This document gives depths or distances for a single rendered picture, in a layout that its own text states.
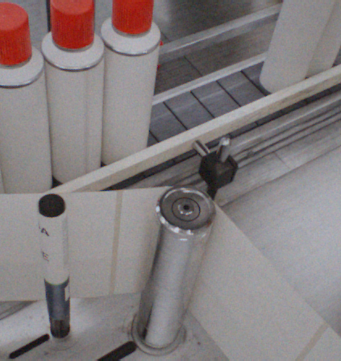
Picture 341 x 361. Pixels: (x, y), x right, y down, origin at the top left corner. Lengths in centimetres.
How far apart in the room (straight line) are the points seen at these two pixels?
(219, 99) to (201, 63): 13
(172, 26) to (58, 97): 39
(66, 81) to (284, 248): 26
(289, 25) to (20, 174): 32
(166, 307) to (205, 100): 32
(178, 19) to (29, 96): 44
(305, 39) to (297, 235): 21
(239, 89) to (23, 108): 31
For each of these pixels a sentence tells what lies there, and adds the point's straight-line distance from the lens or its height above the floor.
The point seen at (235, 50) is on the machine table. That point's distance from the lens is 87.
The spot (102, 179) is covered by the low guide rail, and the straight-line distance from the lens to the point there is 58.
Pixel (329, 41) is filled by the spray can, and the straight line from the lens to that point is 73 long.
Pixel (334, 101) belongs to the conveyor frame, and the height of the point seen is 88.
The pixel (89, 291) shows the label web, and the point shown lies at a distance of 50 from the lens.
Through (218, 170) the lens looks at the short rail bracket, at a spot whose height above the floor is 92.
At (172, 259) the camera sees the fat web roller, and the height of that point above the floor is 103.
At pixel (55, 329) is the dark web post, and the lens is 52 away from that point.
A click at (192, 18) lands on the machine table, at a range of 90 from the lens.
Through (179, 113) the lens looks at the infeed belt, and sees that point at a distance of 69.
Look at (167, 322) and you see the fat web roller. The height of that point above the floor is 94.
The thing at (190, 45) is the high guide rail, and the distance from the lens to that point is 65.
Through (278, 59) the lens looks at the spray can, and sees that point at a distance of 70.
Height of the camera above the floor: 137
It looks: 52 degrees down
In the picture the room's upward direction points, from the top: 11 degrees clockwise
